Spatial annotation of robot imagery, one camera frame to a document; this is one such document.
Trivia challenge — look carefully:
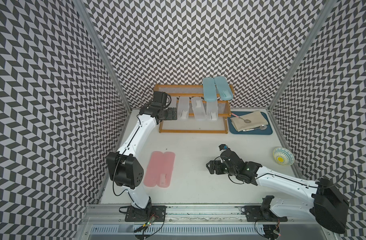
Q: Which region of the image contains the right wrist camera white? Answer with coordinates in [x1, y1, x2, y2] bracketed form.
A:
[219, 144, 229, 151]

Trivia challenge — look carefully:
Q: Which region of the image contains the dark teal tray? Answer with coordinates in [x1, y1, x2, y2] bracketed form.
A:
[227, 111, 273, 135]

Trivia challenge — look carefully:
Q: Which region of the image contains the metal spoon on tray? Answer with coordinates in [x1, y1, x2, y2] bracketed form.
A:
[243, 125, 268, 132]

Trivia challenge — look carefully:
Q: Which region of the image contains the beige folded cloth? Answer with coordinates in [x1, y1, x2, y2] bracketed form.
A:
[230, 111, 269, 132]

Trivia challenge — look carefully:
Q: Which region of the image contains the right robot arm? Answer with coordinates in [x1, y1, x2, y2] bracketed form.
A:
[206, 145, 350, 234]

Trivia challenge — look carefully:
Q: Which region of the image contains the clear pencil case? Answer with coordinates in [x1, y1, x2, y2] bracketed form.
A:
[177, 97, 190, 120]
[191, 97, 206, 121]
[169, 96, 177, 108]
[206, 101, 218, 121]

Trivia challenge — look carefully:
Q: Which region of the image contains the metal spoon pink handle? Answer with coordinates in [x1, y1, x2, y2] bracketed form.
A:
[231, 113, 251, 124]

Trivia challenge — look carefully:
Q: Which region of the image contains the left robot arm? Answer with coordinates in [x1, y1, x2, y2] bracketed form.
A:
[106, 91, 177, 211]

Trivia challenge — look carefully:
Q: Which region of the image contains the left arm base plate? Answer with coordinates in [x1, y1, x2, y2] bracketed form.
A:
[124, 206, 166, 223]

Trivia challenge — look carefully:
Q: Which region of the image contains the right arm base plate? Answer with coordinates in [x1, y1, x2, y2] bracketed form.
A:
[241, 205, 288, 223]

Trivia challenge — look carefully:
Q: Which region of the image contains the yellow patterned bowl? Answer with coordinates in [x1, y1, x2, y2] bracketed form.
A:
[273, 147, 295, 166]

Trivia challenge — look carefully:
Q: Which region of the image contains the pink pencil case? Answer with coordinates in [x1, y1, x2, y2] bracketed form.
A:
[157, 152, 175, 188]
[143, 151, 164, 188]

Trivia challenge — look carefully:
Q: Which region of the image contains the wooden three-tier shelf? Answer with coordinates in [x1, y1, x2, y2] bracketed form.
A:
[154, 85, 231, 134]

